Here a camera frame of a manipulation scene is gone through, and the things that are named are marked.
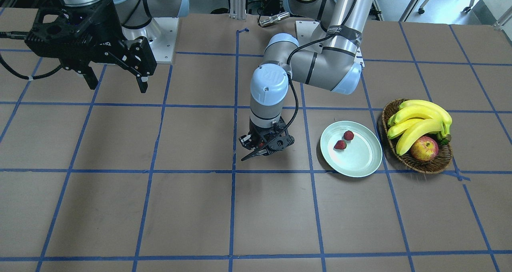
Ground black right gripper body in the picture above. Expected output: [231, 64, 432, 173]
[24, 0, 128, 70]

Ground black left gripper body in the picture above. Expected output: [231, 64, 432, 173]
[248, 117, 294, 152]

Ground red strawberry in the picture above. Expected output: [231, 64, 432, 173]
[343, 130, 355, 141]
[333, 140, 347, 150]

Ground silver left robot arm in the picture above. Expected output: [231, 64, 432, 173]
[239, 0, 373, 161]

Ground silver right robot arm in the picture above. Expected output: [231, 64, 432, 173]
[24, 0, 190, 93]

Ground light green plate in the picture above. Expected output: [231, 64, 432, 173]
[320, 121, 382, 178]

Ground yellow banana bunch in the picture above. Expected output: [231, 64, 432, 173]
[384, 100, 453, 156]

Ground red apple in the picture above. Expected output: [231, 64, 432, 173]
[409, 136, 439, 162]

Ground woven wicker basket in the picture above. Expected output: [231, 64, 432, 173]
[376, 98, 453, 174]

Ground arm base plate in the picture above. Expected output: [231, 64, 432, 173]
[122, 18, 180, 64]
[295, 21, 364, 69]

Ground aluminium frame post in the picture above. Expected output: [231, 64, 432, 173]
[228, 0, 247, 21]

